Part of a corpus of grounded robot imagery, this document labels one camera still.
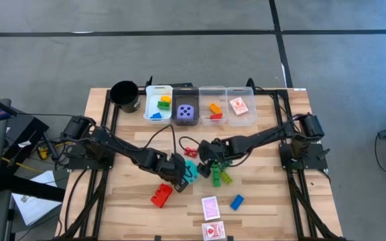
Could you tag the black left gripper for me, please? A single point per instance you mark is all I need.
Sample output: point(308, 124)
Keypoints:
point(166, 167)

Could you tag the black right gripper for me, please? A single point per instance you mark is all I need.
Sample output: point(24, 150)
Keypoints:
point(220, 152)

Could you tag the teal foam die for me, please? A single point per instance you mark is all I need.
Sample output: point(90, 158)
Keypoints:
point(192, 172)

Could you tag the small red rounded block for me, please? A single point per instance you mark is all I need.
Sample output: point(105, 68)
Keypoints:
point(190, 152)

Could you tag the dark green studded brick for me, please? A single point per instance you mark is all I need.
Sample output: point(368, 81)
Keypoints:
point(225, 164)

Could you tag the long green rounded block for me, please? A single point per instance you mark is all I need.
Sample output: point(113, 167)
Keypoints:
point(216, 177)

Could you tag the lime green studded brick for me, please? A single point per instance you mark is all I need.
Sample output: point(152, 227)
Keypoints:
point(226, 177)

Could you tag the large red rounded block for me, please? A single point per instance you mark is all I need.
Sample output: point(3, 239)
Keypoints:
point(161, 195)

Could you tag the red studded brick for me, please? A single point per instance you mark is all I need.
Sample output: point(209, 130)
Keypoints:
point(216, 116)

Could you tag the purple foam die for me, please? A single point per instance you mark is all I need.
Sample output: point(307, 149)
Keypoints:
point(185, 112)

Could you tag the orange studded brick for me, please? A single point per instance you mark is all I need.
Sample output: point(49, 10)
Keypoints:
point(215, 108)

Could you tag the blue rounded toy block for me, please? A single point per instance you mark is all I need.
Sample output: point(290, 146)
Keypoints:
point(156, 116)

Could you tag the orange playing card deck box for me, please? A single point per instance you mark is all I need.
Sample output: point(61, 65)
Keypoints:
point(239, 106)

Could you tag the small green rounded block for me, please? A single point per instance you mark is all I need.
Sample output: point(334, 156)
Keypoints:
point(163, 105)

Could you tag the yellow rounded toy block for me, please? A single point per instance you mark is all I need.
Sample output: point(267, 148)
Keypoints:
point(165, 99)

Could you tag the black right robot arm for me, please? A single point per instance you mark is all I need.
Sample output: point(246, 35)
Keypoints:
point(263, 139)

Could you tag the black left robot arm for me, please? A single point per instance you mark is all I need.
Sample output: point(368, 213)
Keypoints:
point(119, 147)

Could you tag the pink-backed playing card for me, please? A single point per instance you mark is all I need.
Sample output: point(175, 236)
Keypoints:
point(211, 208)

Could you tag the clear plastic bin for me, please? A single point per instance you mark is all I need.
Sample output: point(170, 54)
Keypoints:
point(243, 120)
point(213, 95)

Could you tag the blue studded brick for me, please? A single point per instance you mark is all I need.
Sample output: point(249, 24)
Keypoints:
point(237, 202)

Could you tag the dark grey plastic bin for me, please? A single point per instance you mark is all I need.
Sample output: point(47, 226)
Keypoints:
point(184, 95)

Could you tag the red playing card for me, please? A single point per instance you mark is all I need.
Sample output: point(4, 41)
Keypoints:
point(213, 231)

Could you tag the white plastic bin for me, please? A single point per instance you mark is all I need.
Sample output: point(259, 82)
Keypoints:
point(152, 100)

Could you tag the black cup with eyes print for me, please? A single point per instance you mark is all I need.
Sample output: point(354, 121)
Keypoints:
point(124, 93)

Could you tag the yellow connector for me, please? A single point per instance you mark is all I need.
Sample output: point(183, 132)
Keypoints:
point(43, 153)

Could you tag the white paper sheets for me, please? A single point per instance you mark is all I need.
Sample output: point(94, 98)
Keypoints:
point(32, 207)

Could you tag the black equipment stand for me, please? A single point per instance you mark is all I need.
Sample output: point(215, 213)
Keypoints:
point(29, 130)

